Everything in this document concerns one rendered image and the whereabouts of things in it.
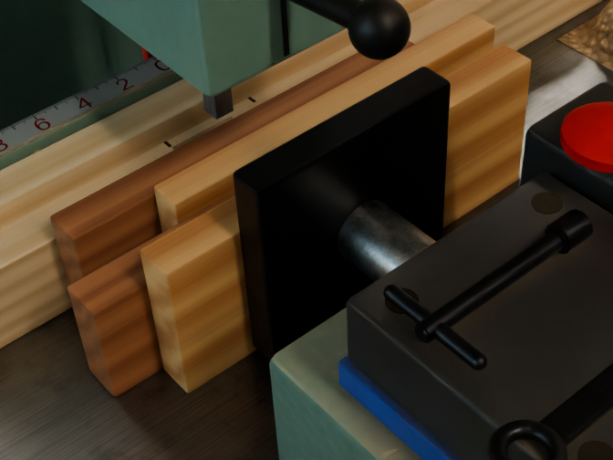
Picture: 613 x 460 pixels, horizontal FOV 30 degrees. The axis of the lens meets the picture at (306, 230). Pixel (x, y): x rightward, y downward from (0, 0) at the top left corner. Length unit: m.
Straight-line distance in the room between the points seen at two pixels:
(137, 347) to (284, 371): 0.08
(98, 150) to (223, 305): 0.09
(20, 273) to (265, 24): 0.14
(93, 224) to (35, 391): 0.07
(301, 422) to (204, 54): 0.13
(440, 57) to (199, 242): 0.15
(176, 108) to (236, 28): 0.10
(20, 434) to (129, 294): 0.07
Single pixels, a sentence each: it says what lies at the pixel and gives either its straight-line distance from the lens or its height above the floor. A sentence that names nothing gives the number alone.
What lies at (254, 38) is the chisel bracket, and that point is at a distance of 0.41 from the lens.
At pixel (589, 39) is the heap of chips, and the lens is 0.61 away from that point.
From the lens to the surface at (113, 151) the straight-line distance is 0.48.
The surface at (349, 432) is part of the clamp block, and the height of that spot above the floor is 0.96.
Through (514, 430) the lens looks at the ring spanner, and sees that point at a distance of 0.30.
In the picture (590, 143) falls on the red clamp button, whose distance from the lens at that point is 0.35.
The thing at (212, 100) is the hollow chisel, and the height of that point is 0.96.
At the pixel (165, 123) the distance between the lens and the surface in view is 0.48.
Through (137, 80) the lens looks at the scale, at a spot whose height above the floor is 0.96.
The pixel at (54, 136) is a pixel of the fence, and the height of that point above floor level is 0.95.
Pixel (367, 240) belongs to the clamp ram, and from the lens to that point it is 0.41.
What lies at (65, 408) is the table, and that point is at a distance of 0.45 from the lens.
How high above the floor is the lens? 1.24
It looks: 44 degrees down
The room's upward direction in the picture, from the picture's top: 4 degrees counter-clockwise
